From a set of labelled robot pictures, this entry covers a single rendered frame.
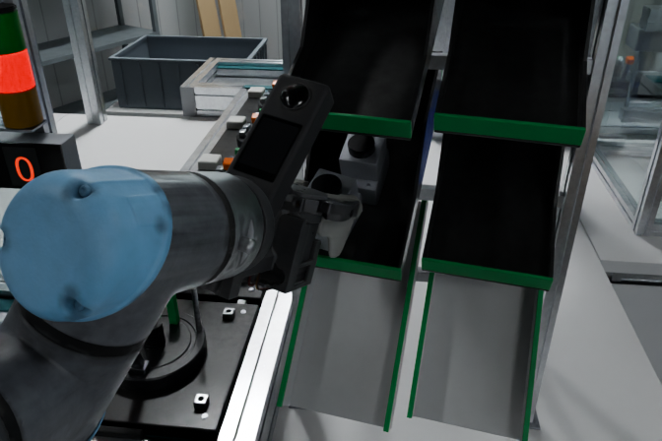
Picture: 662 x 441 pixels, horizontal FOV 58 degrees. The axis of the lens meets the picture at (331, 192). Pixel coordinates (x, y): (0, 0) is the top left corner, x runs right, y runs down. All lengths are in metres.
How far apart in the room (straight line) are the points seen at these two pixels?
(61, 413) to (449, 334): 0.52
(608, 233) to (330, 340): 0.84
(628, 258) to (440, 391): 0.71
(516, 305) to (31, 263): 0.59
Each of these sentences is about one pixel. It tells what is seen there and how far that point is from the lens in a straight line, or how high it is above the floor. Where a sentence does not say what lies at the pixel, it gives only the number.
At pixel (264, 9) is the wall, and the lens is 5.62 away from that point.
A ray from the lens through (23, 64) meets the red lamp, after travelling 0.88.
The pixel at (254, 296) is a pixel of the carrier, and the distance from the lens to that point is 0.97.
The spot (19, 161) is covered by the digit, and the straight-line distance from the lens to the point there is 0.93.
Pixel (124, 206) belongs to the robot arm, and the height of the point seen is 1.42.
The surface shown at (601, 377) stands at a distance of 1.08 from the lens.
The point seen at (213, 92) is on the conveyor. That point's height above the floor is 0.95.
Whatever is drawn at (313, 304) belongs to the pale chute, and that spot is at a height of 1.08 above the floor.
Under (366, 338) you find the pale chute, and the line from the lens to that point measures 0.76.
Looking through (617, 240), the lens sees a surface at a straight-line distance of 1.44.
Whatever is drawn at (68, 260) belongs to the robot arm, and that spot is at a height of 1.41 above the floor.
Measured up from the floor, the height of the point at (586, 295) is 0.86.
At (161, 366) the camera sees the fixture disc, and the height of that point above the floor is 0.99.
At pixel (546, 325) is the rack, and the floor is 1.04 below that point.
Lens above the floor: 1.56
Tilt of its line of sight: 28 degrees down
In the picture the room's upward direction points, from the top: straight up
